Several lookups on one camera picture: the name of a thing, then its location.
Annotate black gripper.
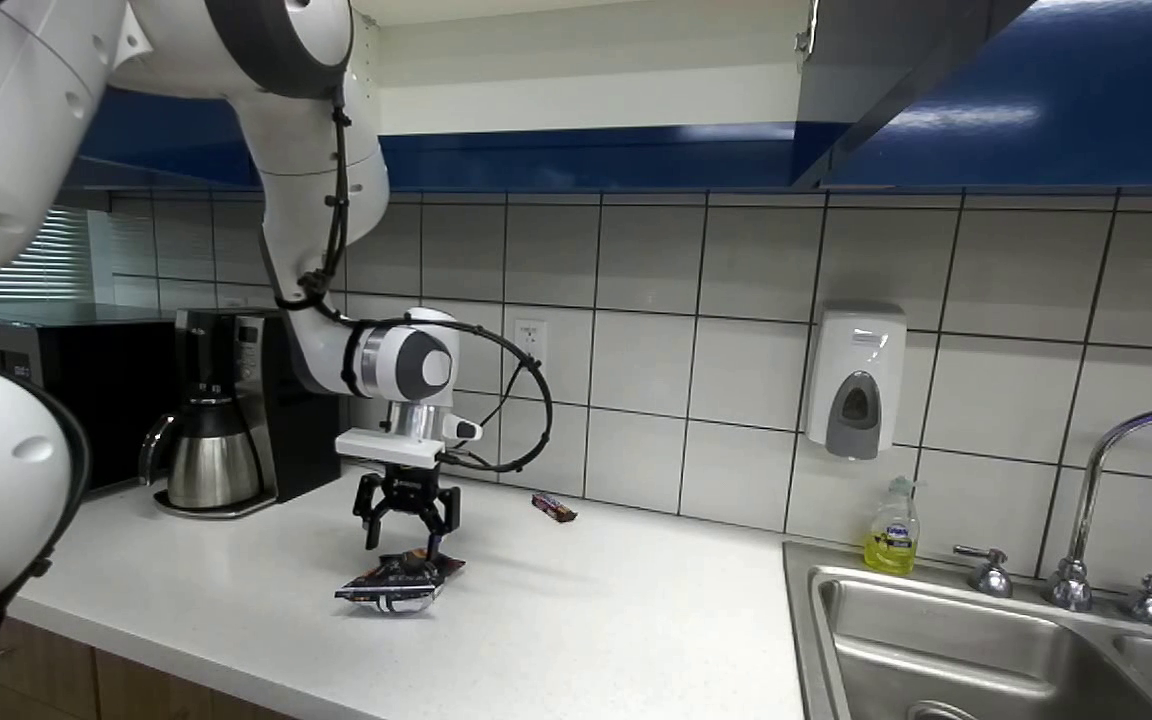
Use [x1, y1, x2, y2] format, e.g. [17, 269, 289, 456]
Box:
[349, 458, 465, 564]

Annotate dark snack chip packet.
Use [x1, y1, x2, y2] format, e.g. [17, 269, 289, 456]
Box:
[331, 548, 467, 620]

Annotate wooden base cabinet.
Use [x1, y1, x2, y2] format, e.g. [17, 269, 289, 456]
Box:
[0, 610, 290, 720]

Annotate blue cabinet door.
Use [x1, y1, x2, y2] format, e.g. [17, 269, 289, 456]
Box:
[787, 0, 1041, 192]

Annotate small dark candy bar wrapper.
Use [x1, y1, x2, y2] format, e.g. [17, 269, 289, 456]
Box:
[526, 487, 583, 529]

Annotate black steel coffee maker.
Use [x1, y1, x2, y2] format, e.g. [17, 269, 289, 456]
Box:
[152, 309, 344, 519]

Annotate stainless steel coffee carafe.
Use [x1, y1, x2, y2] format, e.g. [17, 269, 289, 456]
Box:
[137, 382, 271, 514]

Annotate black microwave oven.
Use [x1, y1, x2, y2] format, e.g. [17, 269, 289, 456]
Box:
[0, 315, 186, 502]

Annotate white window blinds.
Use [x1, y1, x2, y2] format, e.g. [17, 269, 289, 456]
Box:
[0, 198, 100, 323]

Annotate yellow dish soap bottle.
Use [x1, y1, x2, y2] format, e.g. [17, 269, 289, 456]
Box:
[860, 477, 925, 579]

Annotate stainless steel double sink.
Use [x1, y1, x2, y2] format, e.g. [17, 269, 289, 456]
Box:
[780, 537, 1152, 720]

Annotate chrome gooseneck faucet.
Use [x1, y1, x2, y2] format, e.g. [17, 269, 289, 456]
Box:
[1049, 405, 1152, 615]

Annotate white wrist camera mount plate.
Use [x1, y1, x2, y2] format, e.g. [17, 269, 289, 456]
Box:
[331, 420, 486, 472]

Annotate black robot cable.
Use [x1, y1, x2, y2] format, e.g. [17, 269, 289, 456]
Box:
[437, 315, 560, 478]

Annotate white wall power outlet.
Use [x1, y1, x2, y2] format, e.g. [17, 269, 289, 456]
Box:
[506, 313, 555, 382]

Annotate white wall soap dispenser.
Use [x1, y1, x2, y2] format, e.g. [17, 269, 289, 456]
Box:
[804, 313, 911, 465]

